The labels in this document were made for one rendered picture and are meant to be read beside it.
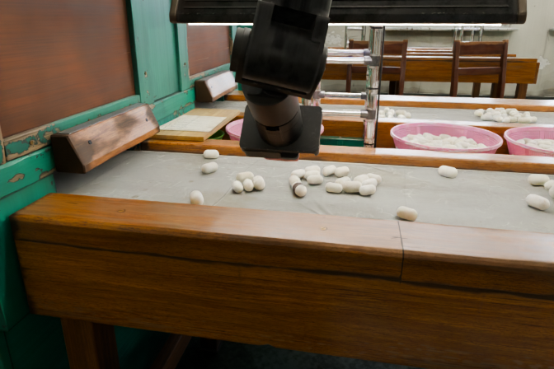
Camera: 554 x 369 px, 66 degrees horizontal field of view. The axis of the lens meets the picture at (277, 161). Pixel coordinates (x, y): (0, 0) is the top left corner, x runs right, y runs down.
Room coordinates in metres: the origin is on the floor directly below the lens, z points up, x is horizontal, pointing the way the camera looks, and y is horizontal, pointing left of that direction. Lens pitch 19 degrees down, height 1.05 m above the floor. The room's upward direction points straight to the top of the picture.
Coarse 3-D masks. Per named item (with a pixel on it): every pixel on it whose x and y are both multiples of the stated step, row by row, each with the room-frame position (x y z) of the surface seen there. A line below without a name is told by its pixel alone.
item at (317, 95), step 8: (368, 72) 1.20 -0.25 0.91; (368, 80) 1.20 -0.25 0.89; (320, 88) 1.23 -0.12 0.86; (312, 96) 1.23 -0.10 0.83; (320, 96) 1.22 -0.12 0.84; (328, 96) 1.22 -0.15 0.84; (336, 96) 1.21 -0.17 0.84; (344, 96) 1.21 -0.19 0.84; (352, 96) 1.21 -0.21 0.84; (360, 96) 1.20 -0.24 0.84; (312, 104) 1.23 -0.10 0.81; (328, 136) 1.23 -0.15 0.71; (336, 136) 1.23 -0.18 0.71; (320, 144) 1.22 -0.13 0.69; (328, 144) 1.21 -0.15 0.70; (336, 144) 1.21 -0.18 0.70; (344, 144) 1.20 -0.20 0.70; (352, 144) 1.20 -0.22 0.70; (360, 144) 1.19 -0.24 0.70
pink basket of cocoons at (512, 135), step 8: (512, 128) 1.10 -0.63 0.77; (520, 128) 1.12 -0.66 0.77; (528, 128) 1.12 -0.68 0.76; (536, 128) 1.13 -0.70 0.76; (544, 128) 1.12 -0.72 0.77; (552, 128) 1.12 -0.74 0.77; (504, 136) 1.05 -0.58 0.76; (512, 136) 1.10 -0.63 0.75; (520, 136) 1.11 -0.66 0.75; (528, 136) 1.12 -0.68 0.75; (536, 136) 1.12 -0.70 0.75; (552, 136) 1.11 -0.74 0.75; (512, 144) 1.00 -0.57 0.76; (520, 144) 0.96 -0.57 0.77; (512, 152) 1.01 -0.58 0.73; (520, 152) 0.97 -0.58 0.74; (528, 152) 0.95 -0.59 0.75; (536, 152) 0.93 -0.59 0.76; (544, 152) 0.91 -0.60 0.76; (552, 152) 0.90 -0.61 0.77
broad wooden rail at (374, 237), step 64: (64, 256) 0.57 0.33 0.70; (128, 256) 0.55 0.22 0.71; (192, 256) 0.53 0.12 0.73; (256, 256) 0.52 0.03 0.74; (320, 256) 0.50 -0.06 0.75; (384, 256) 0.48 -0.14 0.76; (448, 256) 0.47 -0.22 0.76; (512, 256) 0.47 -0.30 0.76; (128, 320) 0.56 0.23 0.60; (192, 320) 0.54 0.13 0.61; (256, 320) 0.52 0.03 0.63; (320, 320) 0.50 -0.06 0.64; (384, 320) 0.48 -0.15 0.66; (448, 320) 0.47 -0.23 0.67; (512, 320) 0.46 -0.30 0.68
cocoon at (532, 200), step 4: (528, 196) 0.68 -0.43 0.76; (532, 196) 0.67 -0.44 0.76; (536, 196) 0.67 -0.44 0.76; (540, 196) 0.67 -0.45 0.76; (528, 200) 0.67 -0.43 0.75; (532, 200) 0.67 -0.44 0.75; (536, 200) 0.66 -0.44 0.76; (540, 200) 0.66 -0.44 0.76; (544, 200) 0.66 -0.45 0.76; (528, 204) 0.67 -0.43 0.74; (532, 204) 0.67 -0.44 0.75; (536, 204) 0.66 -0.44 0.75; (540, 204) 0.66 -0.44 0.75; (544, 204) 0.65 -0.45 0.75; (548, 204) 0.65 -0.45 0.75; (540, 208) 0.66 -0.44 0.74; (544, 208) 0.65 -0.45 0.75
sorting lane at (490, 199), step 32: (128, 160) 0.93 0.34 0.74; (160, 160) 0.93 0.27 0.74; (192, 160) 0.93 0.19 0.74; (224, 160) 0.93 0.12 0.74; (256, 160) 0.93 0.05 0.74; (96, 192) 0.74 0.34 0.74; (128, 192) 0.74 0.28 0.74; (160, 192) 0.74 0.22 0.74; (224, 192) 0.74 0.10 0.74; (256, 192) 0.74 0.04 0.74; (288, 192) 0.74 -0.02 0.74; (320, 192) 0.74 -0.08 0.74; (352, 192) 0.74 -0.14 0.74; (384, 192) 0.74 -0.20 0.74; (416, 192) 0.74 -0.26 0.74; (448, 192) 0.74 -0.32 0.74; (480, 192) 0.74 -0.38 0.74; (512, 192) 0.74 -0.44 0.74; (544, 192) 0.74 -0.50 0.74; (448, 224) 0.61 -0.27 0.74; (480, 224) 0.61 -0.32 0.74; (512, 224) 0.61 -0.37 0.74; (544, 224) 0.61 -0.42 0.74
